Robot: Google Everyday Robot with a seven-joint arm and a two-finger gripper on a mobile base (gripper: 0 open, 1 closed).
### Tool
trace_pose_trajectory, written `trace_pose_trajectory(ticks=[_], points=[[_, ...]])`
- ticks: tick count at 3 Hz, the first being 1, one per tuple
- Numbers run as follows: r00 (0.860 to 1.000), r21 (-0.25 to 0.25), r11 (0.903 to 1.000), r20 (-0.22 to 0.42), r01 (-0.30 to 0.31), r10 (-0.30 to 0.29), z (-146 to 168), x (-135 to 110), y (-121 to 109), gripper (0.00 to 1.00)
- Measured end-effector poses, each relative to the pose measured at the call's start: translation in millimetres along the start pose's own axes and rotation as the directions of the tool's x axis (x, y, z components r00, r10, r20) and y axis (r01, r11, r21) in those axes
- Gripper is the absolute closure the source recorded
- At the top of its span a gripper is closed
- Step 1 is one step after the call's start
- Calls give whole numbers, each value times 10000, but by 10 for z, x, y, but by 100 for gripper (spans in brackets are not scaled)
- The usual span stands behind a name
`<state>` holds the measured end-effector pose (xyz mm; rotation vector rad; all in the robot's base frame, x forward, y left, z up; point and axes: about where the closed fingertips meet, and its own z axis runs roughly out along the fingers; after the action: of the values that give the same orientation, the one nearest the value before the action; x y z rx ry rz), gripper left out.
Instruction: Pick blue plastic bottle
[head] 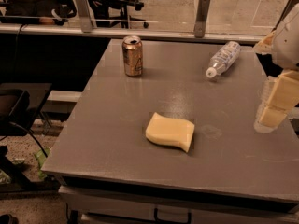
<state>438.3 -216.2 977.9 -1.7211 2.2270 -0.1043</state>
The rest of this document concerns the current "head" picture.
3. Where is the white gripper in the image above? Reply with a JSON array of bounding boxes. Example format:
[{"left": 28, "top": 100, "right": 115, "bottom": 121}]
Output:
[{"left": 253, "top": 4, "right": 299, "bottom": 129}]

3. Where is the clear plastic water bottle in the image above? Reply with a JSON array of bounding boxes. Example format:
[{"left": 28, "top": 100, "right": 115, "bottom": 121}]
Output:
[{"left": 206, "top": 41, "right": 241, "bottom": 78}]

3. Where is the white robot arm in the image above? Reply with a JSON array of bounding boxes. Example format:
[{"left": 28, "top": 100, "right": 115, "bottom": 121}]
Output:
[{"left": 253, "top": 0, "right": 299, "bottom": 133}]

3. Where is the yellow sponge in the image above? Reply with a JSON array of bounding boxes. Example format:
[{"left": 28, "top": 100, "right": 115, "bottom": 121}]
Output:
[{"left": 146, "top": 113, "right": 195, "bottom": 152}]

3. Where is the gold soda can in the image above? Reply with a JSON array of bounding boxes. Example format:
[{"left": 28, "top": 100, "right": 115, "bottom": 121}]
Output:
[{"left": 122, "top": 35, "right": 143, "bottom": 77}]

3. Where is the black office chair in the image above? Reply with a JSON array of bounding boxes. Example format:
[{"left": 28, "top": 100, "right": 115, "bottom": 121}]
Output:
[{"left": 88, "top": 0, "right": 149, "bottom": 29}]

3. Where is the white under-table cabinet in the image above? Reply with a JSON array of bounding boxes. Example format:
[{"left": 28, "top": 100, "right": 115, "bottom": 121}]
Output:
[{"left": 59, "top": 186, "right": 299, "bottom": 224}]

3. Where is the green crumpled wrapper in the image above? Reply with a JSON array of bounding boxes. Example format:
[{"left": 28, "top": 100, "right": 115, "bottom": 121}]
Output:
[{"left": 34, "top": 147, "right": 50, "bottom": 181}]

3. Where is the black side stand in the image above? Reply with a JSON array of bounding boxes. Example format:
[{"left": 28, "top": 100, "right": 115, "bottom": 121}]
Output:
[{"left": 0, "top": 83, "right": 52, "bottom": 136}]

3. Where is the right metal bracket post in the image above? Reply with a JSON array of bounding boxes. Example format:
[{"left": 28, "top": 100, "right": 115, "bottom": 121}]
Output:
[{"left": 193, "top": 0, "right": 211, "bottom": 38}]

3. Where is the metal bracket post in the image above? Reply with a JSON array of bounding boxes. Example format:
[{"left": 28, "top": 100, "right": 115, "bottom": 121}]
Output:
[
  {"left": 75, "top": 0, "right": 93, "bottom": 33},
  {"left": 193, "top": 0, "right": 211, "bottom": 38}
]

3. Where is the left metal bracket post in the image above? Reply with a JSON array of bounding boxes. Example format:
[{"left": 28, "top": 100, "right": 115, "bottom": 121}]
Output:
[{"left": 75, "top": 0, "right": 93, "bottom": 33}]

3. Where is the metal guard rail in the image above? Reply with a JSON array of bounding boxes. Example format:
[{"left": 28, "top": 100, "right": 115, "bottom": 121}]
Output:
[{"left": 0, "top": 23, "right": 263, "bottom": 46}]

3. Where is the black cable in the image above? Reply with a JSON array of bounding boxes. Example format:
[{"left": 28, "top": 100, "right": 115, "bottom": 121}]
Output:
[{"left": 0, "top": 121, "right": 49, "bottom": 159}]

